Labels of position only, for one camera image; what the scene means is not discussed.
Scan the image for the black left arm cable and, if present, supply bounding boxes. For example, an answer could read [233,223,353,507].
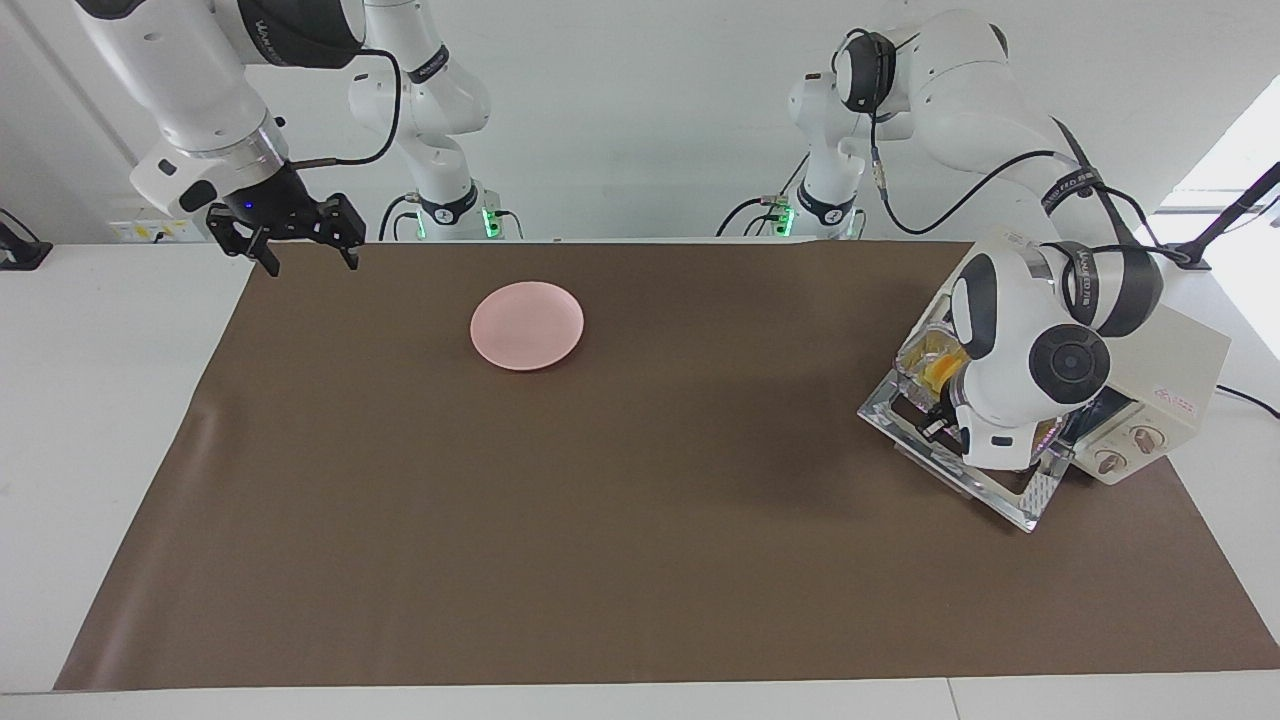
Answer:
[868,140,1196,269]

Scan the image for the black oven power cable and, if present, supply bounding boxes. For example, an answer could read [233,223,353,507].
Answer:
[1215,385,1280,421]

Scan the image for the pink round plate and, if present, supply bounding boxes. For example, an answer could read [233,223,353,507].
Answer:
[470,281,586,372]

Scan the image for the white wall socket box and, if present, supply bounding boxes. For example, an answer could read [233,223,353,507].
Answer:
[108,215,213,244]

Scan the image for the brown table mat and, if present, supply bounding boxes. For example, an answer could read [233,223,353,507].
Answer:
[52,240,1280,693]

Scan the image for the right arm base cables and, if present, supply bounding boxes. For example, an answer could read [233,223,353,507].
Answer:
[376,193,527,243]

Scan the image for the aluminium foil tray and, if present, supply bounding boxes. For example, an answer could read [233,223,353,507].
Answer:
[893,322,973,411]

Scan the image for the white toaster oven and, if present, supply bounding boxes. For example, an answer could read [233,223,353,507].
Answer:
[895,290,1233,487]

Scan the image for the small black table stand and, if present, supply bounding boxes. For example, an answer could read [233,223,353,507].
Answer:
[0,208,53,271]

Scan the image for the glass oven door metal frame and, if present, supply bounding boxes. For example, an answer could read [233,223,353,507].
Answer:
[857,370,1076,534]

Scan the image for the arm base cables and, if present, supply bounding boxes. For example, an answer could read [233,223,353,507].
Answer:
[714,150,813,239]
[376,193,527,243]

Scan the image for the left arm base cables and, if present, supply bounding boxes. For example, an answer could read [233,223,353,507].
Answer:
[714,150,813,239]

